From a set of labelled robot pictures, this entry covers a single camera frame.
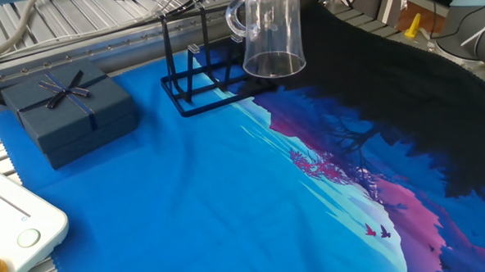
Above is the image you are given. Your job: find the clear plastic cup with handle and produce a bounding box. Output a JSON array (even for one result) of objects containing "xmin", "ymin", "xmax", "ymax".
[{"xmin": 224, "ymin": 0, "xmax": 308, "ymax": 81}]

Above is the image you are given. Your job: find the blue landscape print cloth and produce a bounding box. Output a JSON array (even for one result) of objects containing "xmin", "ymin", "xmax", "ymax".
[{"xmin": 0, "ymin": 0, "xmax": 485, "ymax": 272}]

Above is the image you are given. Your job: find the dark blue ribboned gift box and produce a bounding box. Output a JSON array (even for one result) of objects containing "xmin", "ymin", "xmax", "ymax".
[{"xmin": 0, "ymin": 57, "xmax": 142, "ymax": 173}]

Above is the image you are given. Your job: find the yellow plastic clamp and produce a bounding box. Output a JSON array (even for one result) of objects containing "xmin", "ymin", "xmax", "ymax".
[{"xmin": 403, "ymin": 12, "xmax": 423, "ymax": 39}]

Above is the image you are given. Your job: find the white teach pendant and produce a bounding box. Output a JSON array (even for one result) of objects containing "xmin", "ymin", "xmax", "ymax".
[{"xmin": 0, "ymin": 157, "xmax": 72, "ymax": 272}]

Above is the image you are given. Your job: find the black wire cup rack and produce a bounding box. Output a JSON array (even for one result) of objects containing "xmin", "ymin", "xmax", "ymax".
[{"xmin": 156, "ymin": 0, "xmax": 279, "ymax": 119}]

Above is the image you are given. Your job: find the thick grey cable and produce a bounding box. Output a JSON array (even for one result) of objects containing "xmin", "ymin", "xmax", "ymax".
[{"xmin": 0, "ymin": 0, "xmax": 44, "ymax": 66}]

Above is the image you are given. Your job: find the thin white cable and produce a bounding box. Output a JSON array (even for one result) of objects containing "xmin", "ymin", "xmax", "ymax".
[{"xmin": 458, "ymin": 16, "xmax": 485, "ymax": 48}]

